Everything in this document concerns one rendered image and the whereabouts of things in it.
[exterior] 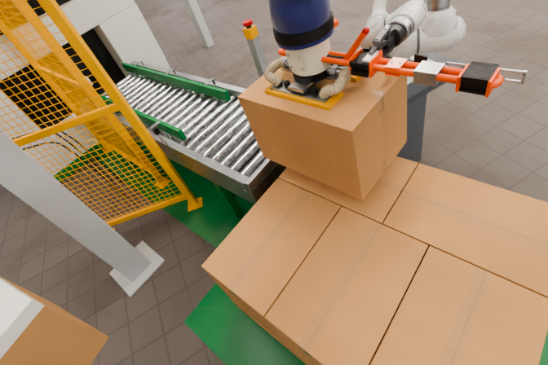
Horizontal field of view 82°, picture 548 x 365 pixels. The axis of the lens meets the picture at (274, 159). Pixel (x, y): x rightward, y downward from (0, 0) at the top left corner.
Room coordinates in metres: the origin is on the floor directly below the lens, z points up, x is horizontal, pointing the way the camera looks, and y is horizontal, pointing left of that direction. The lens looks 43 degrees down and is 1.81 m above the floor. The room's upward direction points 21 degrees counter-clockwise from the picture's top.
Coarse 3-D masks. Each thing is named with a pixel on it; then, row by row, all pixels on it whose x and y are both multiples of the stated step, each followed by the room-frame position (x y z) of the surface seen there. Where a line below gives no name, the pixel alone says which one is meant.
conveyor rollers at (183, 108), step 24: (144, 96) 2.70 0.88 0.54; (168, 96) 2.53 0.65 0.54; (192, 96) 2.37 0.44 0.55; (168, 120) 2.18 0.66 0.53; (192, 120) 2.03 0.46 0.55; (216, 120) 1.92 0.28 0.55; (240, 120) 1.82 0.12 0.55; (192, 144) 1.76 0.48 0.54; (216, 144) 1.66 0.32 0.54; (240, 144) 1.57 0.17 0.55; (240, 168) 1.40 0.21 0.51
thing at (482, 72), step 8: (472, 64) 0.69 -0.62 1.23; (464, 72) 0.67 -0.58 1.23; (472, 72) 0.66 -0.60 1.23; (480, 72) 0.65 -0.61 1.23; (488, 72) 0.64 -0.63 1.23; (496, 72) 0.62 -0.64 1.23; (464, 80) 0.66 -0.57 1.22; (472, 80) 0.64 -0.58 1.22; (480, 80) 0.62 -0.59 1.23; (488, 80) 0.61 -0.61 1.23; (456, 88) 0.66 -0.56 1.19; (464, 88) 0.65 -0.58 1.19; (472, 88) 0.64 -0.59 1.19; (480, 88) 0.62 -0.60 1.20; (488, 88) 0.60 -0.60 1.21
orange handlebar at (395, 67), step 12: (336, 24) 1.31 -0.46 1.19; (324, 60) 1.06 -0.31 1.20; (336, 60) 1.01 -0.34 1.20; (384, 60) 0.90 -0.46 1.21; (396, 60) 0.86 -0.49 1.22; (384, 72) 0.86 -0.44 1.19; (396, 72) 0.82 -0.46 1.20; (408, 72) 0.79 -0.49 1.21; (444, 72) 0.73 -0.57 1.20; (456, 72) 0.71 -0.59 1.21
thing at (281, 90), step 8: (288, 80) 1.16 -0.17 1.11; (272, 88) 1.18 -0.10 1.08; (280, 88) 1.16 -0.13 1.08; (312, 88) 1.03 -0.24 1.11; (320, 88) 1.05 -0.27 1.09; (280, 96) 1.13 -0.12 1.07; (288, 96) 1.09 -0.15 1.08; (296, 96) 1.07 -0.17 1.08; (304, 96) 1.04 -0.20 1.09; (312, 96) 1.02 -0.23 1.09; (336, 96) 0.97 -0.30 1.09; (312, 104) 0.99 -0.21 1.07; (320, 104) 0.96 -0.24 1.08; (328, 104) 0.94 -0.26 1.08
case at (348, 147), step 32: (256, 96) 1.21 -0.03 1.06; (352, 96) 0.95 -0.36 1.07; (384, 96) 0.90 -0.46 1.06; (256, 128) 1.23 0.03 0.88; (288, 128) 1.04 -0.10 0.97; (320, 128) 0.89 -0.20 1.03; (352, 128) 0.79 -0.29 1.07; (384, 128) 0.89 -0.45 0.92; (288, 160) 1.10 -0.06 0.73; (320, 160) 0.92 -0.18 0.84; (352, 160) 0.79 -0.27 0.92; (384, 160) 0.88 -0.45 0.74; (352, 192) 0.81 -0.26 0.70
